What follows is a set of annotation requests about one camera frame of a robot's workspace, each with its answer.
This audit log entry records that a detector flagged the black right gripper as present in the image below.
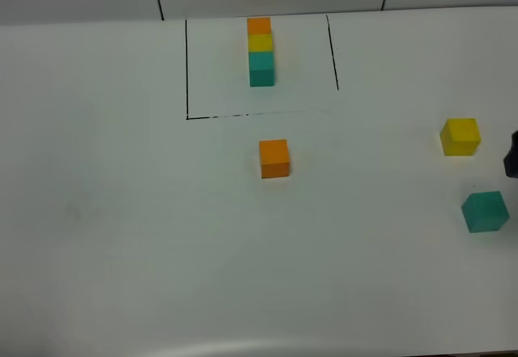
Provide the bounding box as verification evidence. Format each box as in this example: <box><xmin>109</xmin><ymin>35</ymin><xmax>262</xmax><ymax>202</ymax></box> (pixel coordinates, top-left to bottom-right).
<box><xmin>503</xmin><ymin>131</ymin><xmax>518</xmax><ymax>178</ymax></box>

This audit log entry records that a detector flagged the teal template block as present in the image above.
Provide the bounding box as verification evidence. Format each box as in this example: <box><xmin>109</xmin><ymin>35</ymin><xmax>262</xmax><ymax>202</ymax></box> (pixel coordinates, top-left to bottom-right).
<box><xmin>248</xmin><ymin>51</ymin><xmax>275</xmax><ymax>87</ymax></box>

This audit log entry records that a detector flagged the yellow template block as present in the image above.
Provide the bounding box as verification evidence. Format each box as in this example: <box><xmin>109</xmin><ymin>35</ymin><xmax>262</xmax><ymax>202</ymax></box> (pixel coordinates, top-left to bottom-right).
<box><xmin>248</xmin><ymin>34</ymin><xmax>274</xmax><ymax>53</ymax></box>

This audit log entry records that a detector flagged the orange template block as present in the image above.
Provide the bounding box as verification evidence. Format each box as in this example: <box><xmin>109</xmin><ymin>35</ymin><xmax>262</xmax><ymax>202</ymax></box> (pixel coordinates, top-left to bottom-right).
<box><xmin>247</xmin><ymin>17</ymin><xmax>272</xmax><ymax>35</ymax></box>

